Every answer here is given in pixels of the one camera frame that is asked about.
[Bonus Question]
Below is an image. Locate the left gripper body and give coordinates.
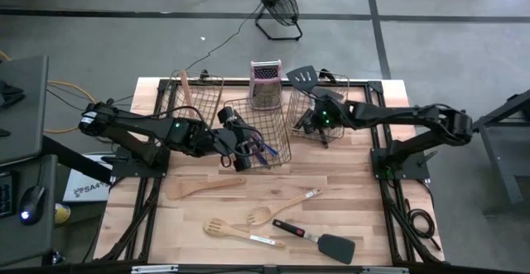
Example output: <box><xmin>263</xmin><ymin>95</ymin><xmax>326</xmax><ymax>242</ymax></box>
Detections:
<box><xmin>213</xmin><ymin>106</ymin><xmax>253</xmax><ymax>172</ymax></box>

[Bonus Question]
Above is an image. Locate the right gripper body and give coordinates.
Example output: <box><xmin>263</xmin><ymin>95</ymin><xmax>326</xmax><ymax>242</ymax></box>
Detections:
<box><xmin>298</xmin><ymin>91</ymin><xmax>347</xmax><ymax>137</ymax></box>

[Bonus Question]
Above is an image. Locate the gold wire basket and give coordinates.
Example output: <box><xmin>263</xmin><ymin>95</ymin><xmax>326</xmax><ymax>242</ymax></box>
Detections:
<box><xmin>223</xmin><ymin>94</ymin><xmax>293</xmax><ymax>171</ymax></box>
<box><xmin>159</xmin><ymin>70</ymin><xmax>225</xmax><ymax>128</ymax></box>
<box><xmin>285</xmin><ymin>71</ymin><xmax>351</xmax><ymax>143</ymax></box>

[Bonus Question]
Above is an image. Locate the black slotted spatula steel shaft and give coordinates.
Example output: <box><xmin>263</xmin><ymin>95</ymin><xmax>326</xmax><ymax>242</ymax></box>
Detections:
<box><xmin>285</xmin><ymin>65</ymin><xmax>320</xmax><ymax>99</ymax></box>

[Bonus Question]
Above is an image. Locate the long wooden spatula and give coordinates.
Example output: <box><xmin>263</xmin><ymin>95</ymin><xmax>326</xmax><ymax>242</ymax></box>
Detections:
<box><xmin>178</xmin><ymin>69</ymin><xmax>196</xmax><ymax>120</ymax></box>

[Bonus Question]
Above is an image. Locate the black rubber handle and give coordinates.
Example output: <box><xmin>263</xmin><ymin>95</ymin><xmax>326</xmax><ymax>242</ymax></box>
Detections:
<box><xmin>272</xmin><ymin>219</ymin><xmax>357</xmax><ymax>266</ymax></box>

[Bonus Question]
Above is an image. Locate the wooden spoon head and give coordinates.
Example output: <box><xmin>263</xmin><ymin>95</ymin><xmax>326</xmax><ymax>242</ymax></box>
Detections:
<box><xmin>245</xmin><ymin>187</ymin><xmax>324</xmax><ymax>227</ymax></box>

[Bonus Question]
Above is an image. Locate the pink steel box grater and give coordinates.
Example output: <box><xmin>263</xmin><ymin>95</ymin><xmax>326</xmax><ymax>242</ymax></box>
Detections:
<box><xmin>248</xmin><ymin>60</ymin><xmax>283</xmax><ymax>112</ymax></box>

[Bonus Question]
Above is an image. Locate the short wooden spatula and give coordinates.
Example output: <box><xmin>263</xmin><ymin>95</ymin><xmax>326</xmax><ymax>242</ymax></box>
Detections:
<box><xmin>164</xmin><ymin>176</ymin><xmax>248</xmax><ymax>202</ymax></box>

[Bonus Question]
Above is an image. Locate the white printed box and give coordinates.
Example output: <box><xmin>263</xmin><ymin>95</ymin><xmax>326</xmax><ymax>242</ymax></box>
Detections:
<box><xmin>61</xmin><ymin>153</ymin><xmax>115</xmax><ymax>204</ymax></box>

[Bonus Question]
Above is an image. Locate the dark metal stand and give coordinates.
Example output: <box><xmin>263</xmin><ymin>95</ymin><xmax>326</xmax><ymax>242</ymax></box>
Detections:
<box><xmin>471</xmin><ymin>88</ymin><xmax>530</xmax><ymax>218</ymax></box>

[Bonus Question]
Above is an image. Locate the yellow round object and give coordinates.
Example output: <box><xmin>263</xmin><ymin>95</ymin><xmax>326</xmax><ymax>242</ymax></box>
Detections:
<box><xmin>54</xmin><ymin>202</ymin><xmax>72</xmax><ymax>225</ymax></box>

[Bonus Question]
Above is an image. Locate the black computer mouse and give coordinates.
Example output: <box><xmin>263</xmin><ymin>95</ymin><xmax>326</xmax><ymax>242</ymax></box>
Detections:
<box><xmin>18</xmin><ymin>185</ymin><xmax>47</xmax><ymax>226</ymax></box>

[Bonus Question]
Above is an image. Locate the dark grey desk top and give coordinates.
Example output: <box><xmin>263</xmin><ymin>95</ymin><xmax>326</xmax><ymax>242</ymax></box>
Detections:
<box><xmin>0</xmin><ymin>154</ymin><xmax>59</xmax><ymax>269</ymax></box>

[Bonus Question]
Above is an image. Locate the black desk object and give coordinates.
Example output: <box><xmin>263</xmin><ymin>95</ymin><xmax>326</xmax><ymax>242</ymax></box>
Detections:
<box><xmin>0</xmin><ymin>79</ymin><xmax>26</xmax><ymax>109</ymax></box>

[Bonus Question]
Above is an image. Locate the black keyboard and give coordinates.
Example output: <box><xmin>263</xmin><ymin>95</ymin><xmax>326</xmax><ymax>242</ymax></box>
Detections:
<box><xmin>0</xmin><ymin>170</ymin><xmax>18</xmax><ymax>220</ymax></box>

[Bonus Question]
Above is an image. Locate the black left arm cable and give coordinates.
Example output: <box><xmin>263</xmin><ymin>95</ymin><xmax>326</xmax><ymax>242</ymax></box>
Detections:
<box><xmin>219</xmin><ymin>123</ymin><xmax>265</xmax><ymax>170</ymax></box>

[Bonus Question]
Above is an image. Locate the black aluminium table frame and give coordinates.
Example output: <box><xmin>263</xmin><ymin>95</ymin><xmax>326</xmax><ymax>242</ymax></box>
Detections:
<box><xmin>94</xmin><ymin>77</ymin><xmax>446</xmax><ymax>267</ymax></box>

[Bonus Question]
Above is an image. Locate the black fan cable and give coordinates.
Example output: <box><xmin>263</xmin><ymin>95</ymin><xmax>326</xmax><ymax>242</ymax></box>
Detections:
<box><xmin>184</xmin><ymin>2</ymin><xmax>264</xmax><ymax>72</ymax></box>

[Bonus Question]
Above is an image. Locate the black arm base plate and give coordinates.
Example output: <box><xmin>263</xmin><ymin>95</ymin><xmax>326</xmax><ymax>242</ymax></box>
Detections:
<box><xmin>370</xmin><ymin>146</ymin><xmax>431</xmax><ymax>180</ymax></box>
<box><xmin>110</xmin><ymin>145</ymin><xmax>171</xmax><ymax>179</ymax></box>

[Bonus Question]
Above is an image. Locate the coiled black cable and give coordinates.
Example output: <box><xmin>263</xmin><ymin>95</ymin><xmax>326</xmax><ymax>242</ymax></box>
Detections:
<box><xmin>403</xmin><ymin>197</ymin><xmax>443</xmax><ymax>252</ymax></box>

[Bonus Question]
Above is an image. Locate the silver frame bracket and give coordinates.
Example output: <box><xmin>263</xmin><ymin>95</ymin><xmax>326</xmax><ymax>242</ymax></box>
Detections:
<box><xmin>362</xmin><ymin>266</ymin><xmax>409</xmax><ymax>274</ymax></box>
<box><xmin>131</xmin><ymin>265</ymin><xmax>179</xmax><ymax>274</ymax></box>

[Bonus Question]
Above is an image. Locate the yellow extension cable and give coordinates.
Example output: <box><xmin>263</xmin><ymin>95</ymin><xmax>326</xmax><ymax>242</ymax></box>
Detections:
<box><xmin>0</xmin><ymin>50</ymin><xmax>99</xmax><ymax>134</ymax></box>

